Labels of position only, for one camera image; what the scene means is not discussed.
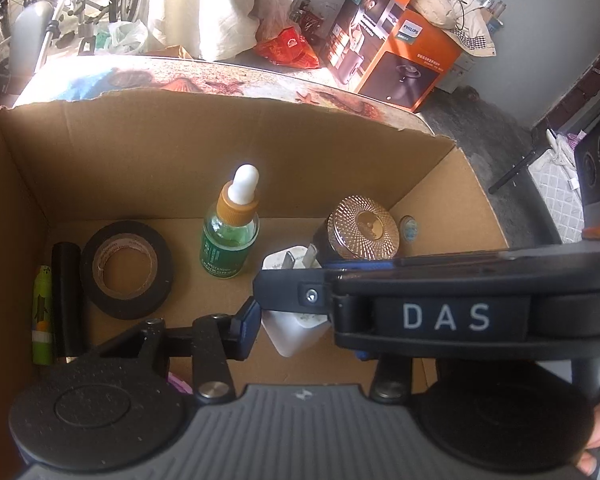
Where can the dark jar with gold lid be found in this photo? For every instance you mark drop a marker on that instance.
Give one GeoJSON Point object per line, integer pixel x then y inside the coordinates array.
{"type": "Point", "coordinates": [362, 225]}

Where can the pink tape roll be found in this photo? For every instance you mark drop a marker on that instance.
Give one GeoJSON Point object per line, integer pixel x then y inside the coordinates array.
{"type": "Point", "coordinates": [180, 385]}

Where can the green dropper bottle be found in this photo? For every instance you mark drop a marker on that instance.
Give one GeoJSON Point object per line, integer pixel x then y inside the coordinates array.
{"type": "Point", "coordinates": [227, 240]}

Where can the brown cardboard box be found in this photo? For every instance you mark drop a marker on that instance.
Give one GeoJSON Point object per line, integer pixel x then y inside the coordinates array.
{"type": "Point", "coordinates": [130, 160]}

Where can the green white plastic bag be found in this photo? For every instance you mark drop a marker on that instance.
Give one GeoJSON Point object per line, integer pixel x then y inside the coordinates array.
{"type": "Point", "coordinates": [122, 35]}

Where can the green marker pen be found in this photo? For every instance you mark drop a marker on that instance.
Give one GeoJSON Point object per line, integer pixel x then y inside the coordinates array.
{"type": "Point", "coordinates": [42, 310]}

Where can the black rod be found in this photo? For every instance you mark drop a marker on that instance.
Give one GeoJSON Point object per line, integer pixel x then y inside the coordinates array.
{"type": "Point", "coordinates": [520, 162]}

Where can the red plastic bag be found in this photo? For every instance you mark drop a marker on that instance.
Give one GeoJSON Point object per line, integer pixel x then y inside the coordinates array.
{"type": "Point", "coordinates": [290, 47]}

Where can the white charger plug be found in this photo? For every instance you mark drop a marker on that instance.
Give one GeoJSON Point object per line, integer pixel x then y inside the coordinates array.
{"type": "Point", "coordinates": [295, 335]}

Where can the wide orange appliance box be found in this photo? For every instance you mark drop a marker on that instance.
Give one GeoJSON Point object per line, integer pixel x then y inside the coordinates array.
{"type": "Point", "coordinates": [410, 70]}

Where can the folded wheelchair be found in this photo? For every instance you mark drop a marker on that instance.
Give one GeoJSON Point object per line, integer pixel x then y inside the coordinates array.
{"type": "Point", "coordinates": [30, 15]}

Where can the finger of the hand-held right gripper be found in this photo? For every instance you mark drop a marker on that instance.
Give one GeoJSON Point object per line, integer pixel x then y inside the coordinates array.
{"type": "Point", "coordinates": [290, 290]}
{"type": "Point", "coordinates": [360, 263]}

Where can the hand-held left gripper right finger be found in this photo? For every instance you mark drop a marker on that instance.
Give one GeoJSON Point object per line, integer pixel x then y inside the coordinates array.
{"type": "Point", "coordinates": [390, 380]}

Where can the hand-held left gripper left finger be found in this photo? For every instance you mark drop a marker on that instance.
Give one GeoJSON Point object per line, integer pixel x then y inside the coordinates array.
{"type": "Point", "coordinates": [247, 325]}

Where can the black electrical tape roll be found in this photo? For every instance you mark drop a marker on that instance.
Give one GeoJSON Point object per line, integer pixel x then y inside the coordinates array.
{"type": "Point", "coordinates": [125, 307]}

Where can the cream curtain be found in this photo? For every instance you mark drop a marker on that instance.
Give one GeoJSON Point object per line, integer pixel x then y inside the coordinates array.
{"type": "Point", "coordinates": [205, 5]}

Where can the tall orange appliance box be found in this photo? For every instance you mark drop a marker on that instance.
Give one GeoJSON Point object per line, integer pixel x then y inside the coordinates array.
{"type": "Point", "coordinates": [370, 10]}

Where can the white quilted pad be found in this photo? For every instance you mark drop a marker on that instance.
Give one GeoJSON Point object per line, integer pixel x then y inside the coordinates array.
{"type": "Point", "coordinates": [555, 185]}

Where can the black cylindrical tube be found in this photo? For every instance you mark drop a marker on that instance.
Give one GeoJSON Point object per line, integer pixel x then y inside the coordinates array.
{"type": "Point", "coordinates": [67, 300]}

